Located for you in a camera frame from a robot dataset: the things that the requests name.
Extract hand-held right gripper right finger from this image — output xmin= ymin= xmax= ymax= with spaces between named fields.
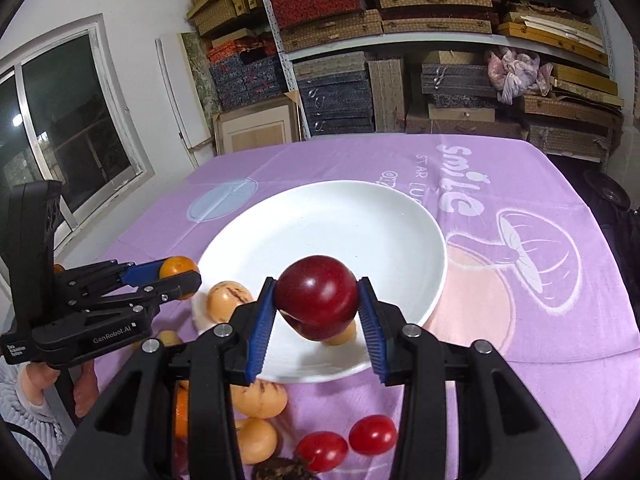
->
xmin=356 ymin=276 xmax=583 ymax=480

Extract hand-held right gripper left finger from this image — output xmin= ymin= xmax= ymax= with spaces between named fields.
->
xmin=52 ymin=276 xmax=278 ymax=480

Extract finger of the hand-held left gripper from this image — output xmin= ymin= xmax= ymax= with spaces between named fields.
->
xmin=64 ymin=259 xmax=164 ymax=295
xmin=65 ymin=271 xmax=202 ymax=323

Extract yellow orange cherry tomato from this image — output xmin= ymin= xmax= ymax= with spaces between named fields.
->
xmin=159 ymin=256 xmax=201 ymax=302

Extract tan longan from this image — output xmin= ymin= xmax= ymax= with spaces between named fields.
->
xmin=324 ymin=319 xmax=358 ymax=347

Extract yellow mango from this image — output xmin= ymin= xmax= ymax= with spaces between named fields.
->
xmin=206 ymin=280 xmax=254 ymax=324

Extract dark red plum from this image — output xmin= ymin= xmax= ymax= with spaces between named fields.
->
xmin=274 ymin=255 xmax=360 ymax=342

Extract striped pepino melon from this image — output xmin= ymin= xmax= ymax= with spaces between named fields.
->
xmin=230 ymin=379 xmax=289 ymax=420

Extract red cherry tomato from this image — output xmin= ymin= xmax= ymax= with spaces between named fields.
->
xmin=295 ymin=431 xmax=349 ymax=473
xmin=348 ymin=414 xmax=398 ymax=456

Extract orange mandarin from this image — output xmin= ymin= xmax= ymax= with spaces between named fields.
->
xmin=172 ymin=385 xmax=192 ymax=440

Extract white plate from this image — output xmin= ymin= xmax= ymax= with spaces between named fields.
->
xmin=196 ymin=180 xmax=447 ymax=384

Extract small dark water chestnut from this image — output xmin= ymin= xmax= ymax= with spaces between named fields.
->
xmin=250 ymin=456 xmax=321 ymax=480

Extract person's left forearm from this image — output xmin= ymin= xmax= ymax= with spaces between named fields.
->
xmin=0 ymin=360 xmax=76 ymax=476

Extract person's left hand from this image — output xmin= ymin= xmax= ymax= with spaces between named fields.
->
xmin=17 ymin=360 xmax=99 ymax=418

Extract white framed window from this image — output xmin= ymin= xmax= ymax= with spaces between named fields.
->
xmin=0 ymin=14 xmax=157 ymax=261

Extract purple printed tablecloth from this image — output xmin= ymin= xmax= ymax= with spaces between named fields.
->
xmin=50 ymin=132 xmax=640 ymax=480

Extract framed wooden panel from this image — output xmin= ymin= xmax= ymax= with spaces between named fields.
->
xmin=212 ymin=92 xmax=303 ymax=157

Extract white board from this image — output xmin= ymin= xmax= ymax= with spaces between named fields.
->
xmin=156 ymin=31 xmax=213 ymax=151

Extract green marbled panel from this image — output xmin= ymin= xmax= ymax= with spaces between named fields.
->
xmin=180 ymin=31 xmax=223 ymax=121

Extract stack of blue patterned boxes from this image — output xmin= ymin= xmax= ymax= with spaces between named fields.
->
xmin=206 ymin=40 xmax=293 ymax=112

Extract light wooden drawer box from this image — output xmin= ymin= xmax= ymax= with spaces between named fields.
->
xmin=406 ymin=104 xmax=528 ymax=140

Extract stack of dark grey boxes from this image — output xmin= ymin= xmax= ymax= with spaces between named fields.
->
xmin=292 ymin=52 xmax=377 ymax=137
xmin=420 ymin=62 xmax=501 ymax=110

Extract upright grey wooden boxes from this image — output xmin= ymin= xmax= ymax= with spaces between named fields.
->
xmin=367 ymin=57 xmax=407 ymax=133

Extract stack of worn woven boxes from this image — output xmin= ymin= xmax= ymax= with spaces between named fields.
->
xmin=517 ymin=92 xmax=623 ymax=161

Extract pink crumpled cloth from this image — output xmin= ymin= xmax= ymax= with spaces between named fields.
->
xmin=487 ymin=46 xmax=553 ymax=106

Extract white metal shelf rack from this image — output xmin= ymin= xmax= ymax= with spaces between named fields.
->
xmin=250 ymin=0 xmax=618 ymax=166

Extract stack of brown woven boxes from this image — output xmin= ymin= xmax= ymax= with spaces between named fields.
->
xmin=280 ymin=0 xmax=521 ymax=53

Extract large red patterned box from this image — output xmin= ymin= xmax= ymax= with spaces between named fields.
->
xmin=270 ymin=0 xmax=368 ymax=30

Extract stack of yellow wooden boxes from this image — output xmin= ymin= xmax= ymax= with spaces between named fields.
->
xmin=497 ymin=2 xmax=626 ymax=108

